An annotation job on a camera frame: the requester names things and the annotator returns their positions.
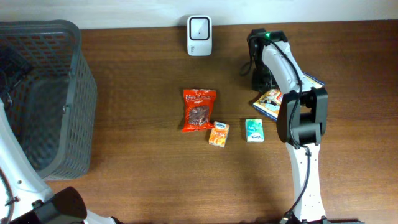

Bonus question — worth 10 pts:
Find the green Kleenex tissue pack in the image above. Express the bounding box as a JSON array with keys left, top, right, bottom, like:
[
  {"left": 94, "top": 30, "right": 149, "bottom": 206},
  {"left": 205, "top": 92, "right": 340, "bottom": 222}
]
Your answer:
[{"left": 245, "top": 119, "right": 264, "bottom": 142}]

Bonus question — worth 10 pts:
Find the red snack bag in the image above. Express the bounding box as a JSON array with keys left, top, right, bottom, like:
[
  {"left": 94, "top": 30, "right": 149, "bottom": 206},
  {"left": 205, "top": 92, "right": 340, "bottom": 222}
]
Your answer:
[{"left": 182, "top": 89, "right": 217, "bottom": 133}]

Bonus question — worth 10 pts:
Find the orange Kleenex tissue pack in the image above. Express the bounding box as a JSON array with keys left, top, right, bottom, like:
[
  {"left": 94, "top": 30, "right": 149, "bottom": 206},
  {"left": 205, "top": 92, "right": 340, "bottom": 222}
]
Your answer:
[{"left": 208, "top": 121, "right": 230, "bottom": 147}]

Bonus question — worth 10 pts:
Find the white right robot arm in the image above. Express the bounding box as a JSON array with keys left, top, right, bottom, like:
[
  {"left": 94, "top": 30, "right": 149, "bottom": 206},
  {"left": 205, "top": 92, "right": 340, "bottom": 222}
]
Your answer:
[{"left": 246, "top": 29, "right": 331, "bottom": 223}]

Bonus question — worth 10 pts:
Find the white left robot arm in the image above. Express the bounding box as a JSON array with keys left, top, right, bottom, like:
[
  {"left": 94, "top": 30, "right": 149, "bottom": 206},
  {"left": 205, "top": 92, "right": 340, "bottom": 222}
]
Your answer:
[{"left": 1, "top": 103, "right": 121, "bottom": 224}]

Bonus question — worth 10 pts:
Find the white barcode scanner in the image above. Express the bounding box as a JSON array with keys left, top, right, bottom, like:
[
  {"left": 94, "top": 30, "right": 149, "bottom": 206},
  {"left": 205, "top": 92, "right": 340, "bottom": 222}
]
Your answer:
[{"left": 187, "top": 15, "right": 213, "bottom": 57}]

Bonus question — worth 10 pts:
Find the grey plastic basket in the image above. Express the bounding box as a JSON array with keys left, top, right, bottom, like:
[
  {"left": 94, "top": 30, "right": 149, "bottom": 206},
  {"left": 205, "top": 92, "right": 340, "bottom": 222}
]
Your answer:
[{"left": 1, "top": 20, "right": 97, "bottom": 180}]

